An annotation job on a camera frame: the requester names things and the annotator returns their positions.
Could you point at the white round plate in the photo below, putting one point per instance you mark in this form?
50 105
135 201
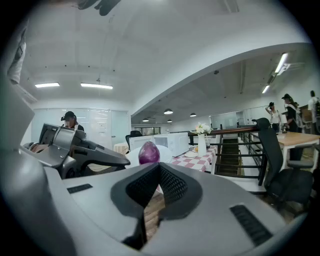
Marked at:
132 157

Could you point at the rectangular ceiling light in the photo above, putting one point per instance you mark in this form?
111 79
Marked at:
265 88
96 85
47 85
281 62

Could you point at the small white saucer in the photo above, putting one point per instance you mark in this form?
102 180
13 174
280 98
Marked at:
190 154

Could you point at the red white checkered tablecloth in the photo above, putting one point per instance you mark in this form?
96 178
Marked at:
197 161

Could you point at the purple eggplant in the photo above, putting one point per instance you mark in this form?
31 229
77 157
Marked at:
149 153

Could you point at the black railing with wooden rail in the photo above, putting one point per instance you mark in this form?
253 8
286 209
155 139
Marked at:
232 130

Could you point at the white microwave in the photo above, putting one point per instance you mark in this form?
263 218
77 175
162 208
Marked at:
175 143

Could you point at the person's left hand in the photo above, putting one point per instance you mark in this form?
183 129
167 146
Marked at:
38 148

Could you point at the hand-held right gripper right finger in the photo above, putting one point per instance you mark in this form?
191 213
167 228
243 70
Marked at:
212 212

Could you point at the glass cup with straw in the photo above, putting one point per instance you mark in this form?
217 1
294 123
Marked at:
208 145

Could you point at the ceiling dome sensor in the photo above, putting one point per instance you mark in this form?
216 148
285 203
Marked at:
216 72

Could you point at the orange fruit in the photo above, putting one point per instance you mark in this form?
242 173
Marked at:
196 149

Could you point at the light wooden desk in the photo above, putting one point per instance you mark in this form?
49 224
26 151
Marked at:
297 138

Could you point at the pastel flower bouquet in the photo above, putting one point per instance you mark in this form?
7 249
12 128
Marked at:
203 128

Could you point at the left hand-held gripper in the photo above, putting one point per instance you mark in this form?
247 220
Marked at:
60 140

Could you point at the person's grey shirt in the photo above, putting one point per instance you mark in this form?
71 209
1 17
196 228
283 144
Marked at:
15 117

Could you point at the white vase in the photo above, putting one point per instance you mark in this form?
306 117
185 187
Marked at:
202 147

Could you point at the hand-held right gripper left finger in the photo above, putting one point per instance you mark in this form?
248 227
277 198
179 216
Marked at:
100 200

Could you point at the black office chair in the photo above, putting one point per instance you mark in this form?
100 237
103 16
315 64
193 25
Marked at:
135 133
270 150

